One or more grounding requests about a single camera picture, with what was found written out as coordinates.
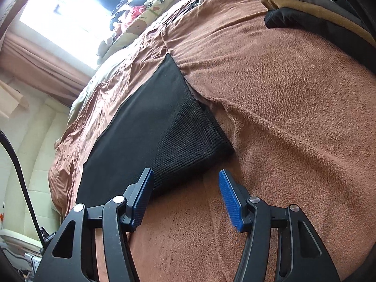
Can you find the cream duvet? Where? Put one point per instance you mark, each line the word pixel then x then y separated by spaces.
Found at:
pixel 91 88

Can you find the red plush toy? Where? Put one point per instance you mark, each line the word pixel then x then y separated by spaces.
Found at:
pixel 135 11

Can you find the cream padded headboard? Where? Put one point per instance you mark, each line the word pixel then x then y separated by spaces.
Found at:
pixel 26 158

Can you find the plain black folded garment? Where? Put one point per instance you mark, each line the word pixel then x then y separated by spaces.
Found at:
pixel 311 26

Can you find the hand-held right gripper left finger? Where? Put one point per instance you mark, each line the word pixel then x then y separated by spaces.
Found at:
pixel 142 201

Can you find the pink curtain beside headboard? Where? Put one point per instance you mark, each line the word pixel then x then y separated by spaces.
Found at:
pixel 44 64

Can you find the orange-brown blanket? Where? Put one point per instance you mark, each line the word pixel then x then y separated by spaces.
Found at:
pixel 279 123

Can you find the black shorts with floral trim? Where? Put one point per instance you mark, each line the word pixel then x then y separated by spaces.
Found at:
pixel 152 123

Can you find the tan folded garment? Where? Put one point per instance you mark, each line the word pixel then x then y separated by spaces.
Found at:
pixel 308 10

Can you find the bright window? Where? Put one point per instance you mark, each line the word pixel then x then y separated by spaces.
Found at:
pixel 73 11

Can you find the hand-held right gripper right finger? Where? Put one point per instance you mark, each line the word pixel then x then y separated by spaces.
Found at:
pixel 230 204

